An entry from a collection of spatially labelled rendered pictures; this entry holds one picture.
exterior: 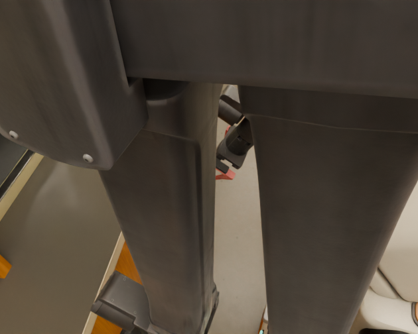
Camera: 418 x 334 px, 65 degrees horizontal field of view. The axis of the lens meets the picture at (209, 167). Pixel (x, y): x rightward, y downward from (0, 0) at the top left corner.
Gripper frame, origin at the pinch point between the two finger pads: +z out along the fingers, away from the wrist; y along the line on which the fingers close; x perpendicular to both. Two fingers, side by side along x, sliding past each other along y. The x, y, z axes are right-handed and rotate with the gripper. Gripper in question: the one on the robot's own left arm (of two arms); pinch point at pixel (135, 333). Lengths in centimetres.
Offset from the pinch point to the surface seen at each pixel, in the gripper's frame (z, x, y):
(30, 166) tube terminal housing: 25, -41, -27
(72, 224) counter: 17.6, -22.0, -16.6
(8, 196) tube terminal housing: 23.5, -39.1, -16.6
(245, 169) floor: 93, 36, -129
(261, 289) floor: 80, 63, -56
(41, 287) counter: 16.1, -19.1, -1.6
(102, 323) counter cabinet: 27.1, -3.0, -2.7
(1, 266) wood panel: 17.4, -28.4, -1.7
